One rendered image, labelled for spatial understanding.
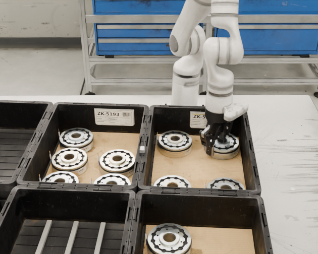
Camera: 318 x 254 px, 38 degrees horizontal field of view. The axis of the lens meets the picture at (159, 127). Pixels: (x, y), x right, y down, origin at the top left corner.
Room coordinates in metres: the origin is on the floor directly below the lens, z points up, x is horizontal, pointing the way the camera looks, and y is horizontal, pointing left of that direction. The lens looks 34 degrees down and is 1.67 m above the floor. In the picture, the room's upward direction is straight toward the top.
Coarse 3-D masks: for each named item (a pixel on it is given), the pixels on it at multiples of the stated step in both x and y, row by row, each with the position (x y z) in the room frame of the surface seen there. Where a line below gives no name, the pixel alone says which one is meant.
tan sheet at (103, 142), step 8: (96, 136) 1.22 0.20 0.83; (104, 136) 1.22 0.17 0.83; (112, 136) 1.22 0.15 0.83; (120, 136) 1.22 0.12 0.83; (128, 136) 1.22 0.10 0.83; (136, 136) 1.22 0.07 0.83; (96, 144) 1.17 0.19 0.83; (104, 144) 1.17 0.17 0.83; (112, 144) 1.17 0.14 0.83; (120, 144) 1.17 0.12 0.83; (128, 144) 1.17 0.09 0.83; (136, 144) 1.17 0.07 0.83; (56, 152) 1.13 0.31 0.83; (88, 152) 1.13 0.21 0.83; (96, 152) 1.13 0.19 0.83; (104, 152) 1.13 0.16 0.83; (136, 152) 1.13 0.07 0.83; (88, 160) 1.09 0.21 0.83; (96, 160) 1.09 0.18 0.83; (48, 168) 1.06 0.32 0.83; (88, 168) 1.05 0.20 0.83; (96, 168) 1.05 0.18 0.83; (80, 176) 1.02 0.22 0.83; (88, 176) 1.02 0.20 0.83; (96, 176) 1.02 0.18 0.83
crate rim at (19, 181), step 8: (56, 104) 1.25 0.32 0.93; (64, 104) 1.25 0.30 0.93; (72, 104) 1.25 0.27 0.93; (80, 104) 1.25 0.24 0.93; (88, 104) 1.25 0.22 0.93; (96, 104) 1.25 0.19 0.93; (104, 104) 1.25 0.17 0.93; (112, 104) 1.25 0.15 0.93; (120, 104) 1.25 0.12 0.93; (128, 104) 1.25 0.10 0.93; (136, 104) 1.25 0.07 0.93; (144, 104) 1.25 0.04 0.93; (144, 112) 1.20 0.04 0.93; (48, 120) 1.16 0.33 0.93; (144, 120) 1.16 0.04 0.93; (144, 128) 1.12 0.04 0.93; (40, 136) 1.08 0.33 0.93; (144, 136) 1.08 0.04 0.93; (32, 152) 1.00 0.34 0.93; (32, 160) 0.97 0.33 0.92; (136, 160) 0.96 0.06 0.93; (24, 168) 0.93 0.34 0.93; (136, 168) 0.95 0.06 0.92; (24, 176) 0.90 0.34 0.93; (136, 176) 0.90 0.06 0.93; (24, 184) 0.87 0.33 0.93; (32, 184) 0.87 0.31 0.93; (40, 184) 0.87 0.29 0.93; (48, 184) 0.87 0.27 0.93; (56, 184) 0.87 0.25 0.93; (64, 184) 0.87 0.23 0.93; (72, 184) 0.87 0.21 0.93; (80, 184) 0.87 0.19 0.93; (88, 184) 0.87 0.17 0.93; (96, 184) 0.87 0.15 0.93; (104, 184) 0.87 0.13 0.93; (112, 184) 0.87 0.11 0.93; (136, 184) 0.87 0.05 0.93; (136, 192) 0.86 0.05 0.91
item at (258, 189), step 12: (156, 108) 1.23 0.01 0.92; (168, 108) 1.23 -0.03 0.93; (180, 108) 1.23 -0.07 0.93; (192, 108) 1.23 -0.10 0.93; (204, 108) 1.22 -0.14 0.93; (144, 144) 1.04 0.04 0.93; (252, 144) 1.04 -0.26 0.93; (144, 156) 0.98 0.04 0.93; (252, 156) 0.98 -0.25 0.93; (144, 168) 0.93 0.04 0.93; (252, 168) 0.93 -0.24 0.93; (204, 192) 0.84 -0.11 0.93; (216, 192) 0.84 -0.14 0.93; (228, 192) 0.84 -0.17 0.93; (240, 192) 0.84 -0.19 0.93; (252, 192) 0.84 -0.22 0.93
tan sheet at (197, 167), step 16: (192, 144) 1.17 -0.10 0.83; (160, 160) 1.09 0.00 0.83; (176, 160) 1.09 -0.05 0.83; (192, 160) 1.09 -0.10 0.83; (208, 160) 1.09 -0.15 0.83; (224, 160) 1.09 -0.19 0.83; (240, 160) 1.09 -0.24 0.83; (160, 176) 1.02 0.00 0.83; (192, 176) 1.02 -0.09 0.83; (208, 176) 1.02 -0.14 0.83; (224, 176) 1.02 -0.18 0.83; (240, 176) 1.02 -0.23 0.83
